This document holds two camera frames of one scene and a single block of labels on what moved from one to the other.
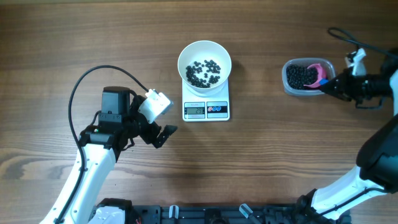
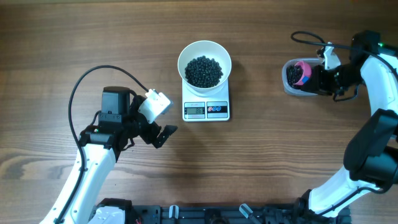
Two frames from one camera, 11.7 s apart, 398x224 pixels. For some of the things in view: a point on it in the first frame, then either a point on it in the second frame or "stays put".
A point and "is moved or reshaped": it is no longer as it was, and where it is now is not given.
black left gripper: x=152 y=134 stays put
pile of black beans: x=299 y=75 stays put
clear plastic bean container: x=303 y=76 stays put
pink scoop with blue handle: x=322 y=78 is moved or reshaped
